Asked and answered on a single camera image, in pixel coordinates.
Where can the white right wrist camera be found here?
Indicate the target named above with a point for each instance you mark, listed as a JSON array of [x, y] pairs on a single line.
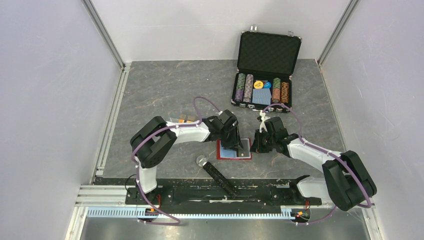
[[262, 117]]

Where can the black poker chip case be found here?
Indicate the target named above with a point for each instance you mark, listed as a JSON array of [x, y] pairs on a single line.
[[267, 57]]

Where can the blue playing card deck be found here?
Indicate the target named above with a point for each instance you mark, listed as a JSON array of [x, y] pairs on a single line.
[[261, 96]]

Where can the red leather card holder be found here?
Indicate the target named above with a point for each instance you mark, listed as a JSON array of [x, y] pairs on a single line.
[[228, 154]]

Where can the black VIP card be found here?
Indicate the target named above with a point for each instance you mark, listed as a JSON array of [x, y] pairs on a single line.
[[246, 147], [241, 153]]

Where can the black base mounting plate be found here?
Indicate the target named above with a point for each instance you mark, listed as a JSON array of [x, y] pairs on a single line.
[[205, 196]]

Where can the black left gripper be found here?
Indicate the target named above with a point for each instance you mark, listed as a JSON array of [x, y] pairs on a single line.
[[235, 142]]

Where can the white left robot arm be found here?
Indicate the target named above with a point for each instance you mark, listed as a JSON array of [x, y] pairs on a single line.
[[152, 143]]

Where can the black microphone with silver grille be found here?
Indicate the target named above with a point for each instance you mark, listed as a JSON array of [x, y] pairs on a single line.
[[203, 162]]

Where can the yellow dealer button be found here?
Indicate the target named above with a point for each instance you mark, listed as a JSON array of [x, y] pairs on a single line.
[[258, 84]]

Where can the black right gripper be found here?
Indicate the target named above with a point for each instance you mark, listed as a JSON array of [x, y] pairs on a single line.
[[256, 147]]

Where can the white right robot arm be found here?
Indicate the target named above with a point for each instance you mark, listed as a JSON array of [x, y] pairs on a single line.
[[345, 182]]

